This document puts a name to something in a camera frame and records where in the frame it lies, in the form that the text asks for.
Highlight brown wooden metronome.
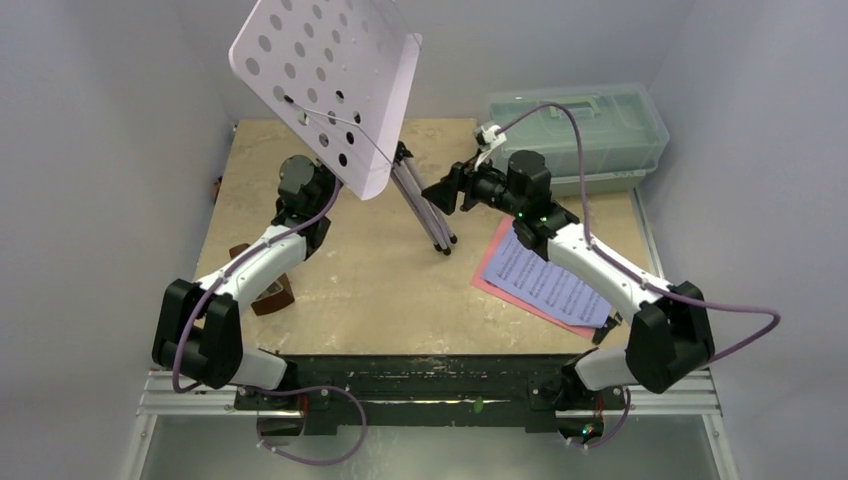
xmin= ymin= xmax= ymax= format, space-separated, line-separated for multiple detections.
xmin=221 ymin=241 xmax=300 ymax=316

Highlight aluminium frame rails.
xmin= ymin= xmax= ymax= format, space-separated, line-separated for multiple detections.
xmin=122 ymin=188 xmax=740 ymax=480

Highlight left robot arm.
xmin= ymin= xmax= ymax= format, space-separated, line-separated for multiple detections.
xmin=152 ymin=155 xmax=343 ymax=409

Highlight lilac perforated music stand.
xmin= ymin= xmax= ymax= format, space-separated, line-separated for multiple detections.
xmin=228 ymin=1 xmax=455 ymax=255

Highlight translucent green storage box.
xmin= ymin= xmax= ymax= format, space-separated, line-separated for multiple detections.
xmin=488 ymin=83 xmax=670 ymax=197

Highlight white sheet music pages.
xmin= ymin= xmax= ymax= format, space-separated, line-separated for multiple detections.
xmin=480 ymin=222 xmax=612 ymax=329

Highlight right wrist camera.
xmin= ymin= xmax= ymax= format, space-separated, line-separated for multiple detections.
xmin=473 ymin=122 xmax=506 ymax=170

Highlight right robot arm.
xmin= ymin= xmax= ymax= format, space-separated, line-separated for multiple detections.
xmin=422 ymin=150 xmax=715 ymax=407

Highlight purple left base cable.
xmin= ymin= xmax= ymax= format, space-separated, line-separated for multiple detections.
xmin=256 ymin=386 xmax=370 ymax=468

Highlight black handled tool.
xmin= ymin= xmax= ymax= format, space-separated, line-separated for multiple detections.
xmin=591 ymin=312 xmax=623 ymax=346

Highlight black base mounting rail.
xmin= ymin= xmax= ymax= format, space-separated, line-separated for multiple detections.
xmin=234 ymin=354 xmax=625 ymax=436

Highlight pink paper folder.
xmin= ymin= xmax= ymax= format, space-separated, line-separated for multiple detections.
xmin=470 ymin=216 xmax=598 ymax=341

